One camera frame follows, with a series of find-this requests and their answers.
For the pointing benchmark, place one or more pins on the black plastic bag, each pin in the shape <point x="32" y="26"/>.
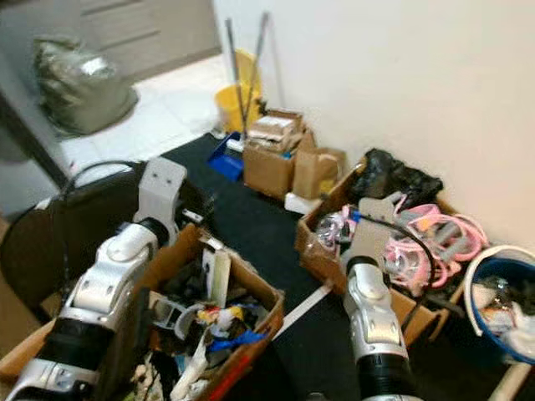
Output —
<point x="397" y="177"/>

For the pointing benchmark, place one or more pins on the blue bin white rim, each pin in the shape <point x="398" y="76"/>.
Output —
<point x="506" y="280"/>

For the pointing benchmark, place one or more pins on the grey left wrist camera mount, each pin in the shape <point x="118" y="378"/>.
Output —
<point x="161" y="188"/>

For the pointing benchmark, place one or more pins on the cardboard box with papers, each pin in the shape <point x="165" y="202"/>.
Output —
<point x="267" y="167"/>

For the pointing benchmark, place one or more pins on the pink tube bundle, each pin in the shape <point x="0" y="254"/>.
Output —
<point x="443" y="238"/>

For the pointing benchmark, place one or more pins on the blue dustpan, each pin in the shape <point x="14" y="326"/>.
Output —
<point x="224" y="163"/>

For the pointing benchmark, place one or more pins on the small plain cardboard box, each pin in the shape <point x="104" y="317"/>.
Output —
<point x="318" y="171"/>

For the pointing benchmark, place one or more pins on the grey-green full trash bag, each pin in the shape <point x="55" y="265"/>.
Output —
<point x="84" y="88"/>

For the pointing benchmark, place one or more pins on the small flat white box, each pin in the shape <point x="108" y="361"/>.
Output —
<point x="301" y="203"/>

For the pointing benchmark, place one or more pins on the cardboard box with mixed junk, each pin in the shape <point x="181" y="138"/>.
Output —
<point x="259" y="313"/>

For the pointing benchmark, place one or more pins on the grey drawer cabinet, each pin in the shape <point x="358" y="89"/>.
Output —
<point x="134" y="33"/>

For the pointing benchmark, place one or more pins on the white plastic bottle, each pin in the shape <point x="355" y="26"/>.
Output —
<point x="220" y="276"/>

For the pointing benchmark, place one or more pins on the yellow mop bucket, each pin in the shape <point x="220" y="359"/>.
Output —
<point x="230" y="107"/>

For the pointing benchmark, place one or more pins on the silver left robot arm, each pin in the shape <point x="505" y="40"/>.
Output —
<point x="113" y="276"/>

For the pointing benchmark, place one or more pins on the black floor mat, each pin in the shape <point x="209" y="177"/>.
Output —
<point x="259" y="225"/>

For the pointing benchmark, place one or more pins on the cardboard box with pink tubes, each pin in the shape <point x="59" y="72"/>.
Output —
<point x="322" y="251"/>

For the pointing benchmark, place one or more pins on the black chair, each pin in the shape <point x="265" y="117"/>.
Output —
<point x="75" y="225"/>

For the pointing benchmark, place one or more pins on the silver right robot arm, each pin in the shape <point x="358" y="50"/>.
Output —
<point x="376" y="322"/>

